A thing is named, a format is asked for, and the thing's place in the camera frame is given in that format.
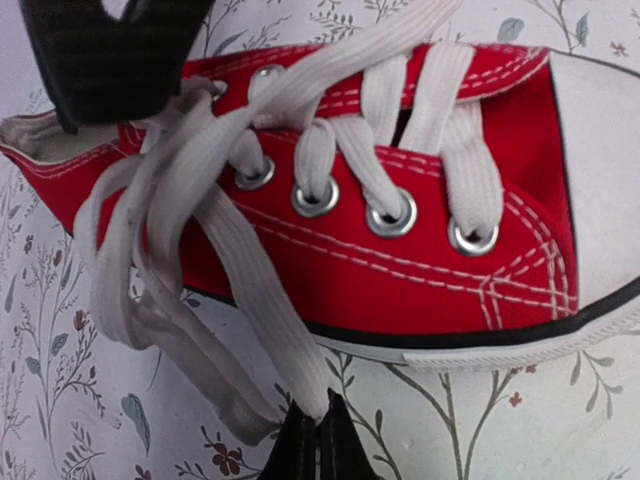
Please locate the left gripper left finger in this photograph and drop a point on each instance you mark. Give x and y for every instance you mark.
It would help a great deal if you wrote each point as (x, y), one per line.
(293, 456)

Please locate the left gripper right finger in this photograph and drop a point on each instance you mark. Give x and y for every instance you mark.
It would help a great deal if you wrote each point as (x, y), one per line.
(342, 455)

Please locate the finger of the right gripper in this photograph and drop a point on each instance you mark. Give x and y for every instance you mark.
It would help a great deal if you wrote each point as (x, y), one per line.
(100, 70)

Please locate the red sneaker with laces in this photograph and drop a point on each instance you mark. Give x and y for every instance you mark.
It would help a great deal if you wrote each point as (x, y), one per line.
(431, 204)

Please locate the floral patterned table mat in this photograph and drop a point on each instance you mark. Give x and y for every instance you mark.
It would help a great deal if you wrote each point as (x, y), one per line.
(76, 406)

